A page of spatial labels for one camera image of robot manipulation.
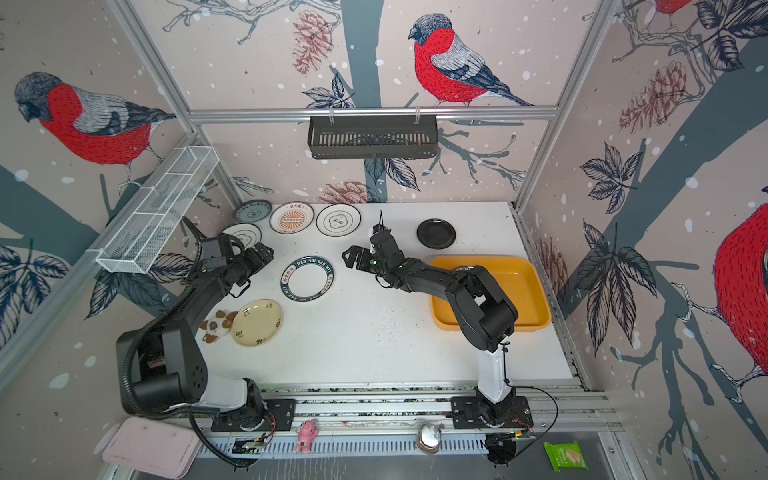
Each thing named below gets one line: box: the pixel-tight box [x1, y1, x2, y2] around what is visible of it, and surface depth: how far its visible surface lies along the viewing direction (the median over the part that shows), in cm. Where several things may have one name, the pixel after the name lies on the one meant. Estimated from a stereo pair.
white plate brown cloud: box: [316, 203, 362, 237], surface depth 120 cm
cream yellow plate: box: [231, 299, 283, 347], surface depth 91 cm
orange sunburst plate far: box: [269, 201, 315, 235], surface depth 120 cm
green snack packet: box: [543, 441, 588, 472], surface depth 68 cm
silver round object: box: [418, 423, 442, 454], surface depth 64 cm
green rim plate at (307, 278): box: [280, 255, 335, 302], surface depth 102 cm
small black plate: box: [416, 218, 457, 250], surface depth 115 cm
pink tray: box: [102, 417, 202, 479], surface depth 69 cm
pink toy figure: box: [296, 419, 319, 453], surface depth 71 cm
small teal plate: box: [235, 200, 272, 222], surface depth 124 cm
